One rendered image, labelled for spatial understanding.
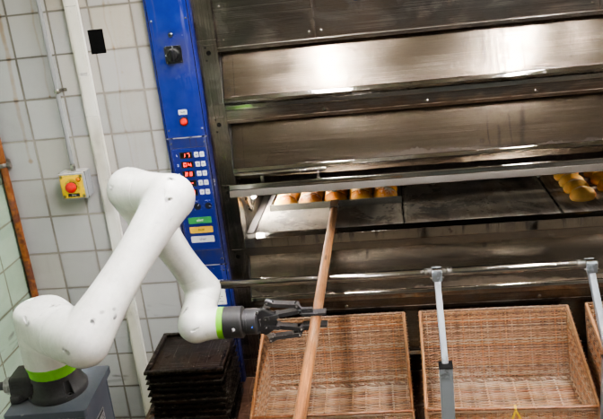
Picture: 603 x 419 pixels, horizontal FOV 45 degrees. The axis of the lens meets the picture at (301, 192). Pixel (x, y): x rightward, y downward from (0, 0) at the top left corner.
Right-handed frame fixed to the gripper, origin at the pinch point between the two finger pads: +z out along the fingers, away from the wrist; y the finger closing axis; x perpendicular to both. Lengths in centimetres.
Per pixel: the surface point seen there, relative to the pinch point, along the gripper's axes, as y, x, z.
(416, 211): 1, -88, 34
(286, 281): 3.1, -33.1, -12.2
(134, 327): 36, -70, -82
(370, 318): 36, -67, 13
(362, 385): 60, -60, 8
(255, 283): 3.1, -33.2, -22.7
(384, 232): 2, -70, 21
